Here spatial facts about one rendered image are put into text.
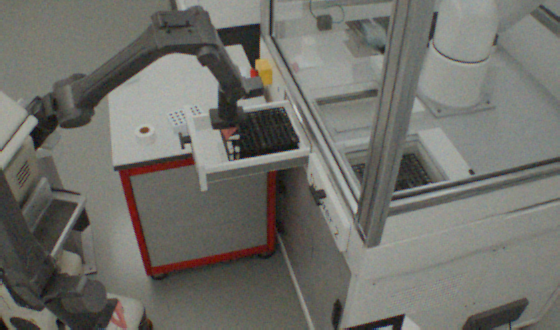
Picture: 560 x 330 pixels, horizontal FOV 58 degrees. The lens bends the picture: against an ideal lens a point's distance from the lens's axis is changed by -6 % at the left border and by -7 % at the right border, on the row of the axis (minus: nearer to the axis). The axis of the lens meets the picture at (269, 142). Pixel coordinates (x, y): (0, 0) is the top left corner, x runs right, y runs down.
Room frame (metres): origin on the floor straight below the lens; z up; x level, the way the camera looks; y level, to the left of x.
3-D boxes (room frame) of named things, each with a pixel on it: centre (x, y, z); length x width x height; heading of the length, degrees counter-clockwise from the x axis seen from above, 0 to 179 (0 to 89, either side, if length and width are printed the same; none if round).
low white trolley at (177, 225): (1.63, 0.32, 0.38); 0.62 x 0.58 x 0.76; 16
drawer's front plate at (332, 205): (1.01, -0.16, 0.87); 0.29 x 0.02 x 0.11; 16
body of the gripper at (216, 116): (1.22, 0.12, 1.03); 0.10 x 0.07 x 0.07; 103
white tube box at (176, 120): (1.47, 0.30, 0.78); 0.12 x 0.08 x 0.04; 117
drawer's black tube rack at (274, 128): (1.29, 0.04, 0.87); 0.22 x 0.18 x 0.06; 106
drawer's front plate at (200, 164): (1.23, 0.23, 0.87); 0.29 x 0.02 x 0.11; 16
